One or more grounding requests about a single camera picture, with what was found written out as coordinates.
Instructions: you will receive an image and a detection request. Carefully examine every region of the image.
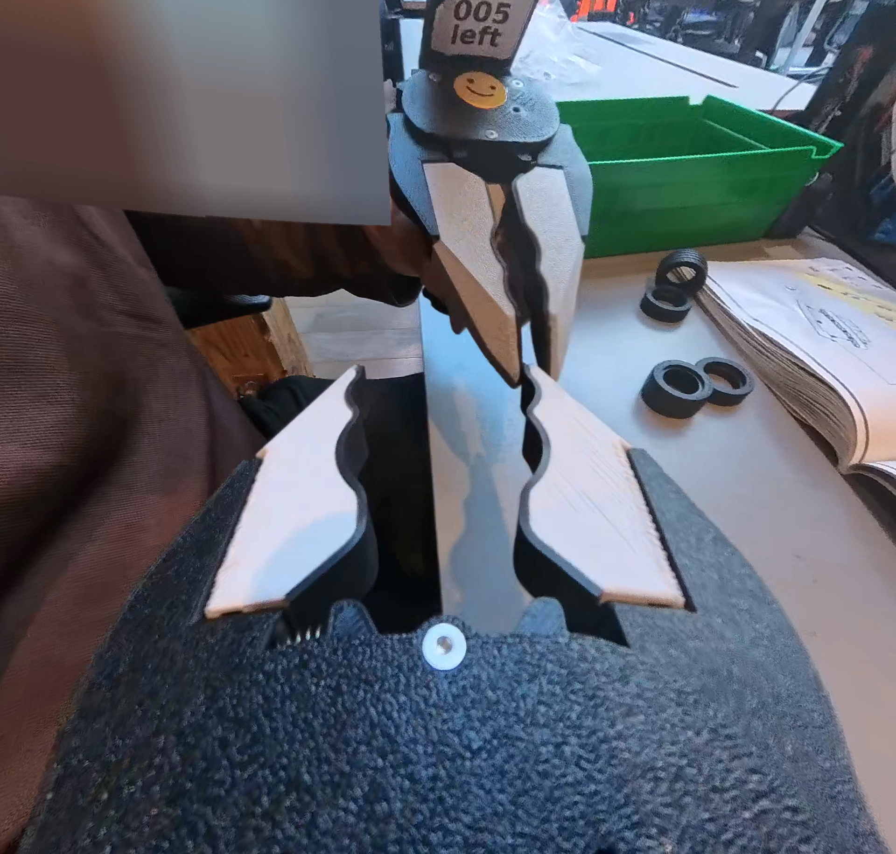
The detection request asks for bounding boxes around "grey desk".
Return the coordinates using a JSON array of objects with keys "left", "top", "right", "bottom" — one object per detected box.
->
[{"left": 419, "top": 231, "right": 896, "bottom": 820}]

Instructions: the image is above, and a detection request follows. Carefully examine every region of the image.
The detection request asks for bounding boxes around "person's left forearm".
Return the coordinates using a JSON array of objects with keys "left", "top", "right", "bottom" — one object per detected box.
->
[{"left": 125, "top": 207, "right": 424, "bottom": 309}]

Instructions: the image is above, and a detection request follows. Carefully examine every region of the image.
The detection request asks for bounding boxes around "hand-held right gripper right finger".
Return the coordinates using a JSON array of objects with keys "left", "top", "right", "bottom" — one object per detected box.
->
[{"left": 513, "top": 364, "right": 687, "bottom": 608}]

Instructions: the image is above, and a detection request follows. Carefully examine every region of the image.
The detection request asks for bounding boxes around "person's left hand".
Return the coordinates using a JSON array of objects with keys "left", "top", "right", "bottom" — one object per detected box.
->
[{"left": 389, "top": 205, "right": 441, "bottom": 295}]

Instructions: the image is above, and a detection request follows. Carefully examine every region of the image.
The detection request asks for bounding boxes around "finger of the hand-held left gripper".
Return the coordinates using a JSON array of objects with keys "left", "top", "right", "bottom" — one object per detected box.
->
[
  {"left": 498, "top": 167, "right": 588, "bottom": 379},
  {"left": 422, "top": 160, "right": 525, "bottom": 388}
]

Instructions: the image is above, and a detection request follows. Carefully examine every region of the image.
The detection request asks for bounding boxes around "wooden post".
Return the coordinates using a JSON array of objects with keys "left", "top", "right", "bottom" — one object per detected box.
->
[{"left": 188, "top": 300, "right": 312, "bottom": 396}]

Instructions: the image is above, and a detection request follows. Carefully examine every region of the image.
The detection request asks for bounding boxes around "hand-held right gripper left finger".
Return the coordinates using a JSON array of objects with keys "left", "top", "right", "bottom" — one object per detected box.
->
[{"left": 204, "top": 364, "right": 380, "bottom": 619}]

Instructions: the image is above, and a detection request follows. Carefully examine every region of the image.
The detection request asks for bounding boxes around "green storage bin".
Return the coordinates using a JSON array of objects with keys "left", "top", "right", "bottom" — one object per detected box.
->
[{"left": 556, "top": 95, "right": 844, "bottom": 260}]

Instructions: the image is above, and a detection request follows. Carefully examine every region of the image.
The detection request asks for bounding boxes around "thick instruction booklet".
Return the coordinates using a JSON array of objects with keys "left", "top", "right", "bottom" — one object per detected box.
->
[{"left": 693, "top": 258, "right": 896, "bottom": 494}]

